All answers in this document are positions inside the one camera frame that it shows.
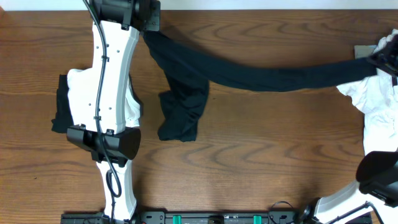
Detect black leggings with red waistband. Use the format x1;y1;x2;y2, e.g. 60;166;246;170
144;32;377;142

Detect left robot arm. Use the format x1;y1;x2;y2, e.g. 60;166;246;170
62;0;160;223

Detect grey cloth piece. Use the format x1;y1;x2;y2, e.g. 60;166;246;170
354;45;377;59

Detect crumpled white shirt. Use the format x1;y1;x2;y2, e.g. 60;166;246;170
336;29;398;224

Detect folded white garment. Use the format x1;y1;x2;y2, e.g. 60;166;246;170
67;68;141;131

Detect folded black garment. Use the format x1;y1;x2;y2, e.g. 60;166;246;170
52;75;74;134

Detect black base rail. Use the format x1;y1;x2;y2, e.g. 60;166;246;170
60;201;320;224

